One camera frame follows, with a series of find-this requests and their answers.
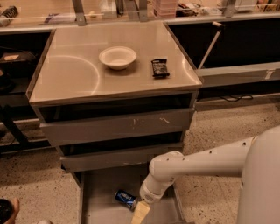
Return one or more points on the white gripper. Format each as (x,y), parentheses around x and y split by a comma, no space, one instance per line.
(148,193)

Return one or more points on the blue pepsi can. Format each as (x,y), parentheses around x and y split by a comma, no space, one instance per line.
(126,198)

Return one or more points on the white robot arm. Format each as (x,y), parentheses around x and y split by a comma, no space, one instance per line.
(256,160)

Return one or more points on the grey open bottom drawer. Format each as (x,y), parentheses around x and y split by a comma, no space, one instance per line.
(99,205)

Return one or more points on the grey middle drawer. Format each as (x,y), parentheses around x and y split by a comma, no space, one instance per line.
(116,158)

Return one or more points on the grey top drawer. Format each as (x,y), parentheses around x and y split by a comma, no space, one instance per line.
(117,126)

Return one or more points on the grey drawer cabinet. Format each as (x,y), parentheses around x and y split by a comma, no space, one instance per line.
(72,84)

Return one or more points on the white paper bowl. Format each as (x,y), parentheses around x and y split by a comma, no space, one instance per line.
(117,57)

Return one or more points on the grey low shelf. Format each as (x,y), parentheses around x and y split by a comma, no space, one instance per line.
(231,75)

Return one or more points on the black bag on shelf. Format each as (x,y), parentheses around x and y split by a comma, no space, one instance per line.
(18,64)

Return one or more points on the pink stacked container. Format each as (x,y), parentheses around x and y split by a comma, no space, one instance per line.
(164,8)

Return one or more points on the black coiled item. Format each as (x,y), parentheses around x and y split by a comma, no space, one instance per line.
(8,15)

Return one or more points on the grey metal bracket post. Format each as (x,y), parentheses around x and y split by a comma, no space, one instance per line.
(79,12)

